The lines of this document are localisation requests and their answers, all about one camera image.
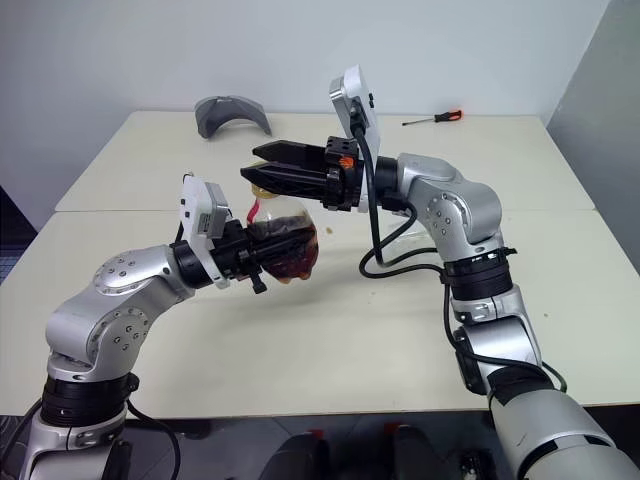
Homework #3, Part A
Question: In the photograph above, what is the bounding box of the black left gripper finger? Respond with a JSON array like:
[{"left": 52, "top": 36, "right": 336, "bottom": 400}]
[
  {"left": 247, "top": 238, "right": 307, "bottom": 262},
  {"left": 247, "top": 223, "right": 315, "bottom": 244}
]

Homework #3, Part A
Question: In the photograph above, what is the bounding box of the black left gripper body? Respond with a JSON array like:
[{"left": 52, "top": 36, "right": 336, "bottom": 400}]
[{"left": 212, "top": 218, "right": 267, "bottom": 296}]

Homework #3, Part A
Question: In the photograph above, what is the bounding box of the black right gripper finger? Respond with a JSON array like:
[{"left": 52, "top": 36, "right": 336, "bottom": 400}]
[
  {"left": 239, "top": 162, "right": 329, "bottom": 201},
  {"left": 252, "top": 141, "right": 327, "bottom": 167}
]

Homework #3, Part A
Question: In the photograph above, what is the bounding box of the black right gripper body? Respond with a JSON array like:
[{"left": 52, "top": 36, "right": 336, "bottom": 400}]
[{"left": 322, "top": 135, "right": 364, "bottom": 214}]

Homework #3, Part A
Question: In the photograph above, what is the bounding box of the clear bottle with dark drink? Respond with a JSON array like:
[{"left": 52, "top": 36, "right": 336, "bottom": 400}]
[{"left": 244, "top": 182, "right": 321, "bottom": 287}]

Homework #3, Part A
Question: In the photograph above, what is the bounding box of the grey curved visor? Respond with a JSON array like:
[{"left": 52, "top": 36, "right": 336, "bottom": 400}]
[{"left": 193, "top": 95, "right": 274, "bottom": 140}]

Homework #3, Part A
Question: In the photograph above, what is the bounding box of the orange and black screwdriver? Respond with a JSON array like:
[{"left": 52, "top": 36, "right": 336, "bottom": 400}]
[{"left": 401, "top": 107, "right": 464, "bottom": 127}]

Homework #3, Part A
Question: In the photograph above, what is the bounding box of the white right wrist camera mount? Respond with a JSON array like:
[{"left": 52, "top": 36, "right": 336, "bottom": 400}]
[{"left": 328, "top": 63, "right": 385, "bottom": 215}]

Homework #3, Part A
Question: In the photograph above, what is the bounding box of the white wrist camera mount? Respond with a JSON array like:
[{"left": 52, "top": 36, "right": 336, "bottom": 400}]
[
  {"left": 328, "top": 63, "right": 385, "bottom": 215},
  {"left": 178, "top": 169, "right": 232, "bottom": 291}
]

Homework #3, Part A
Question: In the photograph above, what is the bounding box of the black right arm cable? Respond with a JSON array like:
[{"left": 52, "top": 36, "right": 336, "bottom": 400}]
[{"left": 349, "top": 97, "right": 569, "bottom": 396}]

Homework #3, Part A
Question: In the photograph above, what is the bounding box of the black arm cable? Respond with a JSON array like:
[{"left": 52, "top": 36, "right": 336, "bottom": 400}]
[
  {"left": 112, "top": 397, "right": 181, "bottom": 480},
  {"left": 349, "top": 97, "right": 569, "bottom": 396}
]

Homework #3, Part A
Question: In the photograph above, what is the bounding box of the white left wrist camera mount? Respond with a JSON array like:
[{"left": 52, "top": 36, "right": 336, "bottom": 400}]
[{"left": 178, "top": 169, "right": 232, "bottom": 291}]

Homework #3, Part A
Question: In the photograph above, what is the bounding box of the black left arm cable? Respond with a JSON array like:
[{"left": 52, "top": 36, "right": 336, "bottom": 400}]
[{"left": 112, "top": 397, "right": 181, "bottom": 480}]

